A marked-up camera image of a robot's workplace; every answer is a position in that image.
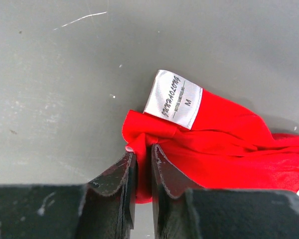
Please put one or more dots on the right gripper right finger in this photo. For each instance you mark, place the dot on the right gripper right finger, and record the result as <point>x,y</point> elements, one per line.
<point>171,216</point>

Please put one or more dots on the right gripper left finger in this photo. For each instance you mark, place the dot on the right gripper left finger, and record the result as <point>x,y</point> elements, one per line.
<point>109,207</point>

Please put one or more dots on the red underwear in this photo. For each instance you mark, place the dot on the red underwear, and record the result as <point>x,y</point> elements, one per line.
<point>215,142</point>

